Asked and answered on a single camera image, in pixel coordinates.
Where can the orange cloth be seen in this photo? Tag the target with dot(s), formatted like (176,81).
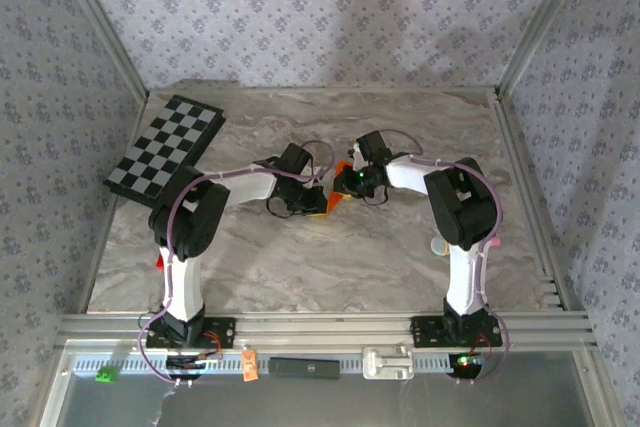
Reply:
(336,203)

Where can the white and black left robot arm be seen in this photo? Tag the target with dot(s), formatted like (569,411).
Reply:
(187,282)

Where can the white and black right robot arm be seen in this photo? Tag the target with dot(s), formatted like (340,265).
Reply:
(462,282)

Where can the pink toy microphone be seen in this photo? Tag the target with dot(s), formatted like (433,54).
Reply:
(439,246)

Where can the black and grey chessboard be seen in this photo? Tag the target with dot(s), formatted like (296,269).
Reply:
(165,147)

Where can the small red object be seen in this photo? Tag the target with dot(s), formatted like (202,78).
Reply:
(160,261)

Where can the black bar device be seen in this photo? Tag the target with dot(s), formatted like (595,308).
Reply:
(304,368)

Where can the orange tag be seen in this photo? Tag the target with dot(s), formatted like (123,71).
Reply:
(250,366)

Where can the green connector block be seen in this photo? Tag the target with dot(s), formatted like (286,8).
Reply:
(107,374)

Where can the aluminium frame cross rail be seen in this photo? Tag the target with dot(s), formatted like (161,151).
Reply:
(320,329)

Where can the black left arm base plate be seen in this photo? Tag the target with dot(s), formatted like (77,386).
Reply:
(222,332)

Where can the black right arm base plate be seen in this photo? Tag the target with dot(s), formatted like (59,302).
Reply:
(425,332)

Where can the white plastic bracket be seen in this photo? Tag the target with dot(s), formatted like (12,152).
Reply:
(387,363)

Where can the aluminium table side rail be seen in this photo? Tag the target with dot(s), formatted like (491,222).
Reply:
(527,197)
(100,252)

